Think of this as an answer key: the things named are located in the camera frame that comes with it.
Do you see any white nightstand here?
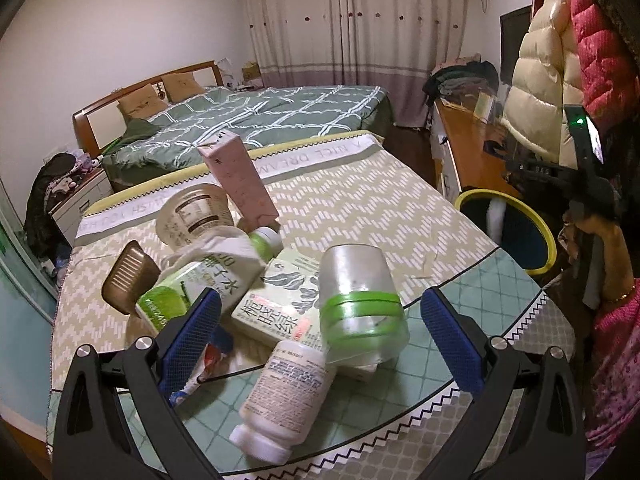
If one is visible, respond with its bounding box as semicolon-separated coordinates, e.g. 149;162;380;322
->
50;167;113;246

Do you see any pink white curtain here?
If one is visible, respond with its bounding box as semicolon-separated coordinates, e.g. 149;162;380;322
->
240;0;468;128

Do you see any pile of dark clothes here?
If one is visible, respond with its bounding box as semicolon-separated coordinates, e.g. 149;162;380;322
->
422;55;501;106

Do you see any dark green cloth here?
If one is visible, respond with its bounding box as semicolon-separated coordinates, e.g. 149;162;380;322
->
100;120;161;153

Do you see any cream puffer jacket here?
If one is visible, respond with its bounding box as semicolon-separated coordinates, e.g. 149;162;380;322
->
501;0;588;168

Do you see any white pill bottle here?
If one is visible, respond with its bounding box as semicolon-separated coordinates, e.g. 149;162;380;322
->
229;340;337;465

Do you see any translucent round lidded cup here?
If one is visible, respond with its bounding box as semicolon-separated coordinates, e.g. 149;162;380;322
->
156;183;236;250

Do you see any yellow rimmed blue trash bin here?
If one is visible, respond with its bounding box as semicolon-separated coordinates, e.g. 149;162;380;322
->
454;187;557;275

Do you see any tall pink carton box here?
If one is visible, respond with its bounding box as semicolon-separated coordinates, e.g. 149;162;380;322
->
196;129;280;228

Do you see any bed with green plaid duvet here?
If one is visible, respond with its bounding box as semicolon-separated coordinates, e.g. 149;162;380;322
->
102;85;393;193

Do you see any clear jar with green lid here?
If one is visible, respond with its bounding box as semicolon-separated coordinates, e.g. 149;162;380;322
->
318;244;410;363

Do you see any black television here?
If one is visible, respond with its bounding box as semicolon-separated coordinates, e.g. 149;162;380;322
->
500;5;533;86

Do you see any wooden headboard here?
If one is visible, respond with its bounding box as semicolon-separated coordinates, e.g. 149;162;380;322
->
72;60;226;156

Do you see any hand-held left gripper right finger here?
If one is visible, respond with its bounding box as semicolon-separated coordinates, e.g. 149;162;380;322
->
420;287;588;480

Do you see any wooden desk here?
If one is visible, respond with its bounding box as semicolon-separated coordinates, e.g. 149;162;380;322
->
432;95;526;201

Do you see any dark bag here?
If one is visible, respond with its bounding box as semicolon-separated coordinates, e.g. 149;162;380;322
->
25;152;81;261

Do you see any red dotted padded jacket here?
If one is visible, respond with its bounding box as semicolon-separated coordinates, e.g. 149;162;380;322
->
532;0;636;126

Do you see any green white tea box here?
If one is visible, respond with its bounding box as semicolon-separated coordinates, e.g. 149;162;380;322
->
231;249;381;383

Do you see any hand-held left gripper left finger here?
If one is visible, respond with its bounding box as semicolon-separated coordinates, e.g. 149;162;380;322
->
50;287;223;480

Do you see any green white label bottle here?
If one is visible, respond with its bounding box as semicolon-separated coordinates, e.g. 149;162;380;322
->
137;227;284;333

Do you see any red white tube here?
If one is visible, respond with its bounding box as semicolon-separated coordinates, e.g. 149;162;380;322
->
167;332;236;408

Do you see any person's right hand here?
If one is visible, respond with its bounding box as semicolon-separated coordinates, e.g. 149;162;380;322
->
562;210;637;306

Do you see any beige teal patterned tablecloth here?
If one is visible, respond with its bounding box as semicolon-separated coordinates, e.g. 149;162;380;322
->
47;130;588;480

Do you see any tan pillow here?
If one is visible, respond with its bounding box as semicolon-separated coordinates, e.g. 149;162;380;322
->
117;85;168;121
160;72;206;103

